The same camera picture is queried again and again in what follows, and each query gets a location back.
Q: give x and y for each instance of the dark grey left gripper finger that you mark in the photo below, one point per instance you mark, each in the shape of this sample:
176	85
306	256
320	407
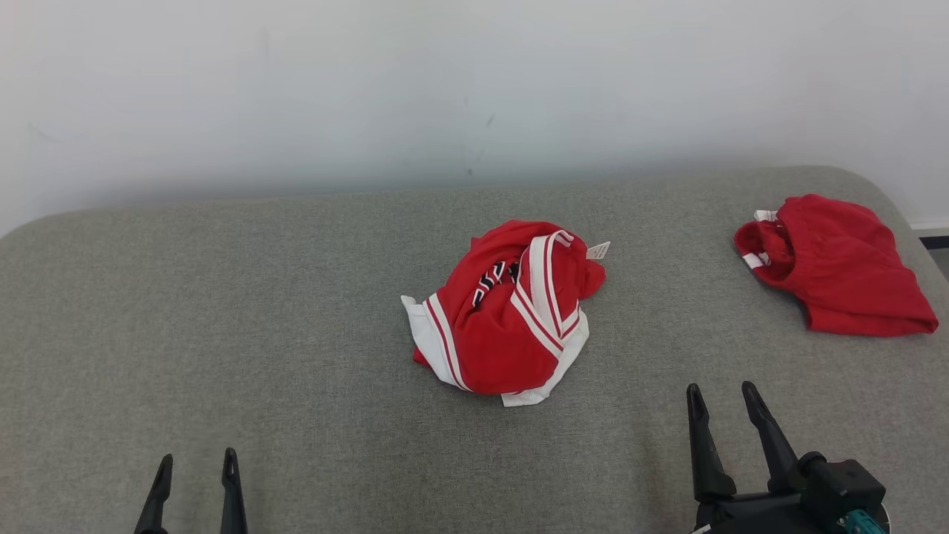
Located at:
156	504
233	504

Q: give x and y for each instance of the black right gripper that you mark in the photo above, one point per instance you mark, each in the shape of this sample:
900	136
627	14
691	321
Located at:
756	515

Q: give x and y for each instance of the white wall skirting board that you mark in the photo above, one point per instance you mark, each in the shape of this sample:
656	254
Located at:
930	231

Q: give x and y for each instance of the red shorts with white stripe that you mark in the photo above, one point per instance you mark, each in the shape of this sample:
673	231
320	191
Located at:
845	274

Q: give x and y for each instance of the grey fabric sofa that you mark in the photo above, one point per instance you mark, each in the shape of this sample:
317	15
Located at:
296	334

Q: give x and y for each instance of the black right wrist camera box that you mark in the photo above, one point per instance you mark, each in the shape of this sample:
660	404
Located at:
841	482

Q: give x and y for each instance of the red jersey with white trim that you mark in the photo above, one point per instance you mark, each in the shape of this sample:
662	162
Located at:
504	341

